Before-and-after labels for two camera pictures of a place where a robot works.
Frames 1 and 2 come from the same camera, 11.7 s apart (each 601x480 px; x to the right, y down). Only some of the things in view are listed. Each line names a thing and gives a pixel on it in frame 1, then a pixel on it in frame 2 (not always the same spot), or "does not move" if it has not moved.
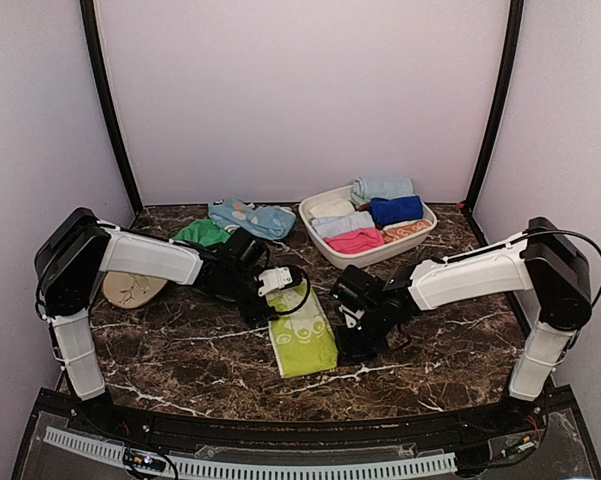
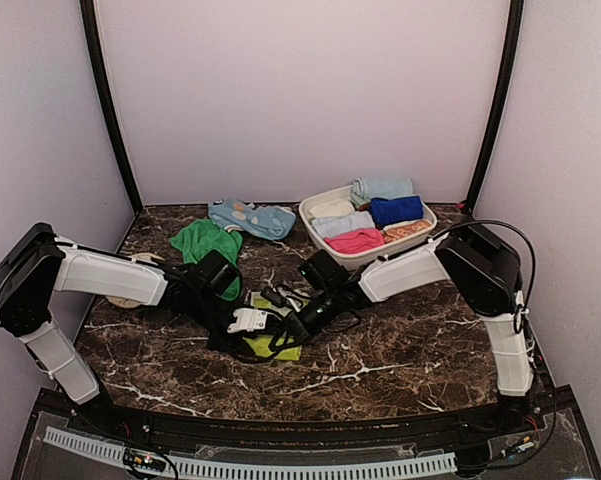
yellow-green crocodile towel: (304, 343) -> (261, 344)
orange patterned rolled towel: (396, 231) does not move
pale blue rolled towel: (366, 188) does not move
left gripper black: (253, 312) -> (224, 344)
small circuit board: (146, 460) does not move
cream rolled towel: (331, 208) does not move
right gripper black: (350, 353) -> (299, 328)
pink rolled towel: (356, 241) does not move
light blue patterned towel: (265, 221) does not move
